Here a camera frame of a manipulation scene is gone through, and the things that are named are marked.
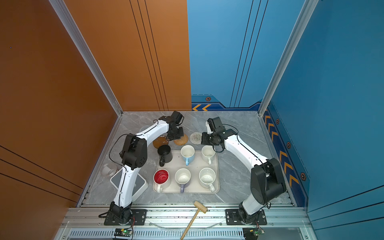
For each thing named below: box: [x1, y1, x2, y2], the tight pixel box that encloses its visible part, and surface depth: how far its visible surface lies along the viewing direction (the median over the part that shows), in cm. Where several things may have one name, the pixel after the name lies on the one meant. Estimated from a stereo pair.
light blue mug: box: [180, 144, 196, 166], surface depth 89 cm
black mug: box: [157, 144, 173, 167], surface depth 91 cm
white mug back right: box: [201, 145, 216, 165], surface depth 88 cm
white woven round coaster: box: [189, 132, 203, 145], surface depth 105 cm
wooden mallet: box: [180, 200, 208, 240], surface depth 77 cm
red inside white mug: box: [153, 169, 170, 193], surface depth 82 cm
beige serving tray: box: [152, 150, 220, 194], surface depth 86 cm
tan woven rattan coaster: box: [173, 134, 189, 146], surface depth 104 cm
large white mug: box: [199, 167, 216, 192], surface depth 82 cm
